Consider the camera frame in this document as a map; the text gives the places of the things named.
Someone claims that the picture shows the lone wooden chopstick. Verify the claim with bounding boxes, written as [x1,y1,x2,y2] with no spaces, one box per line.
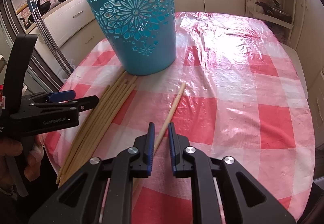
[131,82,187,194]

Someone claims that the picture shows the person's left hand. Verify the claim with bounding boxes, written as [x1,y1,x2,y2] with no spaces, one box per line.
[0,134,45,186]

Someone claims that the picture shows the pink checkered plastic tablecloth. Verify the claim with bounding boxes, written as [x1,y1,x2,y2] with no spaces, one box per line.
[41,11,316,224]

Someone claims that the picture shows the teal perforated plastic basket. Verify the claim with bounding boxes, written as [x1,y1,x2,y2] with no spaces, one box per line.
[86,0,176,76]

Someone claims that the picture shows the white storage rack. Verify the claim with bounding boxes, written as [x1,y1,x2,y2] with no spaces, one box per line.
[245,0,296,44]

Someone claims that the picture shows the metal mop handle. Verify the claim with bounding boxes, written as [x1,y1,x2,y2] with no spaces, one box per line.
[27,0,74,76]

